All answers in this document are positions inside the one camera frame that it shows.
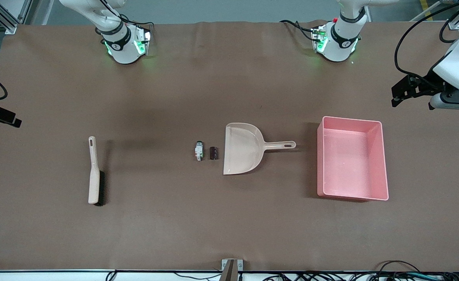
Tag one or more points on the right base connector plate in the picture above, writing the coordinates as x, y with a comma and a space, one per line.
146, 37

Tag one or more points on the upright aluminium frame profile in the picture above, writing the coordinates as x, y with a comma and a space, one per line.
25, 11

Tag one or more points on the beige plastic dustpan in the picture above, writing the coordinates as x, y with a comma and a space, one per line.
239, 150

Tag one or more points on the left base connector plate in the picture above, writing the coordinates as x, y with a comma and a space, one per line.
317, 37

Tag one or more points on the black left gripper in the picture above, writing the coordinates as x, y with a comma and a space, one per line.
426, 84

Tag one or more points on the base connector plate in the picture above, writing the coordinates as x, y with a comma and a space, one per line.
317, 37
146, 37

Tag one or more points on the dark brown electronic component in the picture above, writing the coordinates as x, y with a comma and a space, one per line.
213, 153

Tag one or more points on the pink plastic bin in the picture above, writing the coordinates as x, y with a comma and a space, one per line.
350, 164

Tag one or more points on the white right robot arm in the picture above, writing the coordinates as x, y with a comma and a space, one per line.
124, 50

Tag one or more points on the metal bracket with brown post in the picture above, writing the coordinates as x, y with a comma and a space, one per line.
229, 269

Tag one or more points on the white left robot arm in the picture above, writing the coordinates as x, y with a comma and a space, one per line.
340, 47

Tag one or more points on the beige hand brush black bristles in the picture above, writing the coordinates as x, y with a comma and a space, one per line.
93, 183

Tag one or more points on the white electronic component orange label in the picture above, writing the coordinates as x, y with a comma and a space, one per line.
199, 151

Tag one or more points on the brown table cover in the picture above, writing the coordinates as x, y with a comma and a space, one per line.
229, 226

